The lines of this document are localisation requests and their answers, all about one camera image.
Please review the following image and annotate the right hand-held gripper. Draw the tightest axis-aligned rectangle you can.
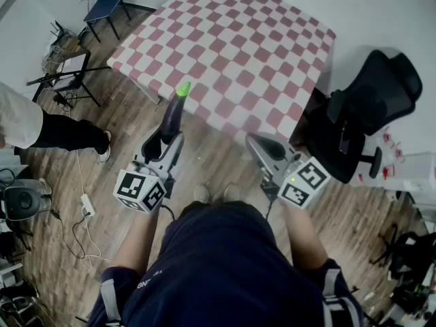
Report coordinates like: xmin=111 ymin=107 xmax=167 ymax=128
xmin=245 ymin=132 xmax=333 ymax=211

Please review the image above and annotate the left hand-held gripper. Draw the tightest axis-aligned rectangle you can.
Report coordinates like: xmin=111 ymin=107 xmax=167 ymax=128
xmin=113 ymin=127 xmax=186 ymax=215

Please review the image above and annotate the purple eggplant with green stem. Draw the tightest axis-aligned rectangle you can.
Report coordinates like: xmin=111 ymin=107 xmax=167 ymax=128
xmin=159 ymin=81 xmax=192 ymax=143

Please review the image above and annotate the person's right forearm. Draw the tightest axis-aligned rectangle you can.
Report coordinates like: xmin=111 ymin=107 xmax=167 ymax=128
xmin=280 ymin=202 xmax=330 ymax=273

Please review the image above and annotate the person's left forearm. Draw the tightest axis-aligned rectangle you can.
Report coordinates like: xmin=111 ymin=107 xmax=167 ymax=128
xmin=110 ymin=205 xmax=165 ymax=276

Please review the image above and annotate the red white checkered tablecloth table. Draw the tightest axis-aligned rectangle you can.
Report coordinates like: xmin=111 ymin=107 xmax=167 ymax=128
xmin=106 ymin=0 xmax=339 ymax=143

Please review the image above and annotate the person's right shoe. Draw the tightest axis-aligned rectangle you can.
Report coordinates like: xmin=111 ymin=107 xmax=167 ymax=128
xmin=223 ymin=182 xmax=242 ymax=203

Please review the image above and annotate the person's shoe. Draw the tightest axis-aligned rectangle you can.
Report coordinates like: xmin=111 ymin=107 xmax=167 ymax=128
xmin=193 ymin=183 xmax=211 ymax=204
xmin=223 ymin=182 xmax=242 ymax=203

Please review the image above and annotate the person's left shoe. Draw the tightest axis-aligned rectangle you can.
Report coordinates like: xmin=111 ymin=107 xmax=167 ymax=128
xmin=193 ymin=183 xmax=211 ymax=204

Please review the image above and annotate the white power strip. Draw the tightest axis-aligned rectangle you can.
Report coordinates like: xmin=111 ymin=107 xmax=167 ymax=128
xmin=80 ymin=193 xmax=97 ymax=218

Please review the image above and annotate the black mesh office chair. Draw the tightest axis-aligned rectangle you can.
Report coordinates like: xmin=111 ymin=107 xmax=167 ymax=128
xmin=298 ymin=48 xmax=424 ymax=185

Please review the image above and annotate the person's navy clothing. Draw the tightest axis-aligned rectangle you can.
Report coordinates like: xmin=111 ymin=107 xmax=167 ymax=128
xmin=86 ymin=200 xmax=366 ymax=327

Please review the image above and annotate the black round speaker device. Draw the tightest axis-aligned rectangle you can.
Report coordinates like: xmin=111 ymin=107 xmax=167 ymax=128
xmin=0 ymin=185 xmax=46 ymax=222

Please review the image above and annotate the clear plastic storage box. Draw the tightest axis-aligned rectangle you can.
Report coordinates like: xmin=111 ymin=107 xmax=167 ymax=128
xmin=400 ymin=151 xmax=436 ymax=194

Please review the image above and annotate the blue chair with black legs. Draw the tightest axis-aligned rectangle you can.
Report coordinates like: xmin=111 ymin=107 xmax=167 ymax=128
xmin=82 ymin=0 xmax=133 ymax=44

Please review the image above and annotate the black tripod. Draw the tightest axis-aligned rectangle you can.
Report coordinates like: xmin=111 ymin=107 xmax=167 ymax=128
xmin=371 ymin=222 xmax=436 ymax=281

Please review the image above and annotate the white floor cable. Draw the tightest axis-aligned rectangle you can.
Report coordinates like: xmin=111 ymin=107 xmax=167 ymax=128
xmin=74 ymin=149 xmax=87 ymax=197

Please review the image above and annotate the black floor cable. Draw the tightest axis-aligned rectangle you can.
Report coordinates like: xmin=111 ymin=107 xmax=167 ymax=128
xmin=50 ymin=208 xmax=113 ymax=262

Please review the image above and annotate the wire basket with clutter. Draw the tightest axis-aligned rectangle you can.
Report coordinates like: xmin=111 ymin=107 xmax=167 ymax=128
xmin=41 ymin=34 xmax=82 ymax=73

